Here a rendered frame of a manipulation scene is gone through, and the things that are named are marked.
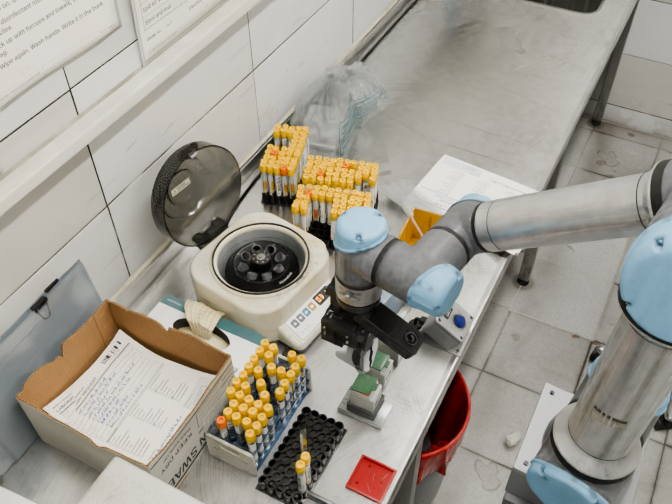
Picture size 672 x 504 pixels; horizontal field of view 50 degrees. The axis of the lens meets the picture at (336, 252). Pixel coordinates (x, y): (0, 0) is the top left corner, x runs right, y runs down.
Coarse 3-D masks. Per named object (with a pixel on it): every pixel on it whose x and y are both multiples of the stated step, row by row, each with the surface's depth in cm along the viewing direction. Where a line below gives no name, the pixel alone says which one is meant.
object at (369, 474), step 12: (360, 468) 129; (372, 468) 129; (384, 468) 129; (348, 480) 126; (360, 480) 127; (372, 480) 127; (384, 480) 127; (360, 492) 125; (372, 492) 126; (384, 492) 125
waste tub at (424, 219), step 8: (416, 208) 160; (416, 216) 162; (424, 216) 161; (432, 216) 160; (440, 216) 159; (408, 224) 159; (424, 224) 162; (432, 224) 161; (400, 232) 155; (408, 232) 162; (416, 232) 165; (424, 232) 164; (408, 240) 164; (416, 240) 166
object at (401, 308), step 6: (384, 294) 143; (390, 294) 143; (384, 300) 142; (390, 300) 144; (396, 300) 147; (390, 306) 146; (396, 306) 149; (402, 306) 152; (408, 306) 153; (396, 312) 151; (402, 312) 152; (408, 312) 153
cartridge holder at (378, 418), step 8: (344, 400) 137; (384, 400) 137; (344, 408) 136; (352, 408) 134; (360, 408) 133; (376, 408) 133; (384, 408) 136; (392, 408) 137; (352, 416) 135; (360, 416) 134; (368, 416) 133; (376, 416) 134; (384, 416) 134; (376, 424) 133
